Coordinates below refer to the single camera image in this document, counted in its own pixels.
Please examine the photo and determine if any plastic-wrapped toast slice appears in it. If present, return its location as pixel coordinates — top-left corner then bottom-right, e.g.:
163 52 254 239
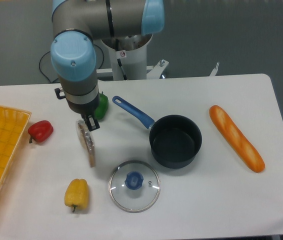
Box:
76 119 96 168

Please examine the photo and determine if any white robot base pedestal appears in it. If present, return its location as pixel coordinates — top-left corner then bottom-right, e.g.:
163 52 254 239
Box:
97 34 169 81

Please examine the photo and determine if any red bell pepper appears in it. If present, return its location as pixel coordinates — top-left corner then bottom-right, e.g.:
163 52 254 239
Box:
27 120 54 144

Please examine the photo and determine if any green bell pepper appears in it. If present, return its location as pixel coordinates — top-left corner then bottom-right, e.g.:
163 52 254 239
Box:
94 92 109 120

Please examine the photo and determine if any orange baguette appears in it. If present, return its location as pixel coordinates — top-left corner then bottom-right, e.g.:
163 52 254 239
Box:
209 105 266 173

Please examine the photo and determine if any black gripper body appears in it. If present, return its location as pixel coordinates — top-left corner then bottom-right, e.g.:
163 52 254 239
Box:
54 86 100 117

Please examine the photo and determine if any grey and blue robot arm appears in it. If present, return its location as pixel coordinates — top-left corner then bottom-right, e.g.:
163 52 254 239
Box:
50 0 165 131

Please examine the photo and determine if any dark saucepan with blue handle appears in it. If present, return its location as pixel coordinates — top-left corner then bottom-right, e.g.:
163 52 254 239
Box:
112 96 202 169

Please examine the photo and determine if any glass lid with blue knob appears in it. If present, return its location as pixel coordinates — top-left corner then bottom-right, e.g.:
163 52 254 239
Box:
108 160 161 213

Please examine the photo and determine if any yellow bell pepper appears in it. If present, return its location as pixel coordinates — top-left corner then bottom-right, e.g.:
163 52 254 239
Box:
64 178 89 213

